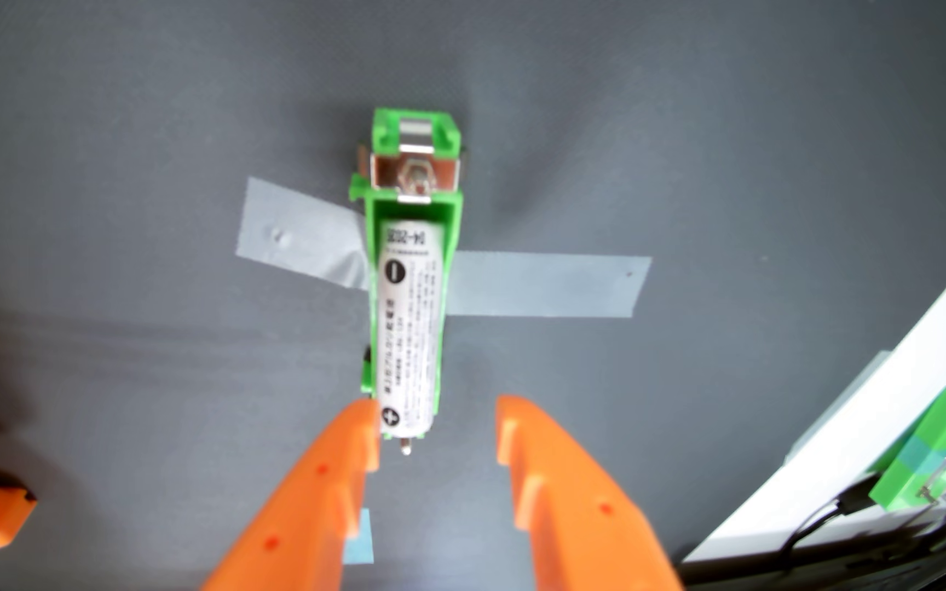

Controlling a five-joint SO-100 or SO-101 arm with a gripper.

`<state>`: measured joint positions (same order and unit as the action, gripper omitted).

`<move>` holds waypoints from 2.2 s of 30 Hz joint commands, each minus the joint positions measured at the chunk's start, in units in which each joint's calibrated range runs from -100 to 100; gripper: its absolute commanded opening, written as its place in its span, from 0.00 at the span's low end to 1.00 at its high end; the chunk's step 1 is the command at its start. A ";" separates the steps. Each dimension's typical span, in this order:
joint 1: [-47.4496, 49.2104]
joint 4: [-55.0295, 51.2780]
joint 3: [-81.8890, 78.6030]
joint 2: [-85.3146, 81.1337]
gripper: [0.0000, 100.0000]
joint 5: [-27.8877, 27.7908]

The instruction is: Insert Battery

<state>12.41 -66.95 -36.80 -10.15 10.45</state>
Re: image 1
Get green battery holder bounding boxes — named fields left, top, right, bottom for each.
left=348, top=108, right=466, bottom=456

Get light blue tape piece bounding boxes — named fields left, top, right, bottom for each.
left=343, top=507, right=376, bottom=565

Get green plastic box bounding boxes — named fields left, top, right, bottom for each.
left=869, top=353, right=946, bottom=512

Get black Dell laptop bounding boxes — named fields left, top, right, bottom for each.
left=678, top=501, right=946, bottom=591

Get black cable with plug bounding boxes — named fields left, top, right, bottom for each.
left=777, top=472, right=880, bottom=567

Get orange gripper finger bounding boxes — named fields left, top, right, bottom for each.
left=494, top=396, right=683, bottom=591
left=202, top=399, right=383, bottom=591

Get long grey tape strip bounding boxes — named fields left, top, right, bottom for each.
left=444, top=250, right=653, bottom=320

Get short grey tape strip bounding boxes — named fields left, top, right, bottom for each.
left=235, top=176, right=371, bottom=291

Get dark grey mat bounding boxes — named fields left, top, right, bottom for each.
left=0, top=0, right=946, bottom=591

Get white AA battery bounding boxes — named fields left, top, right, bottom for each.
left=376, top=220, right=446, bottom=436

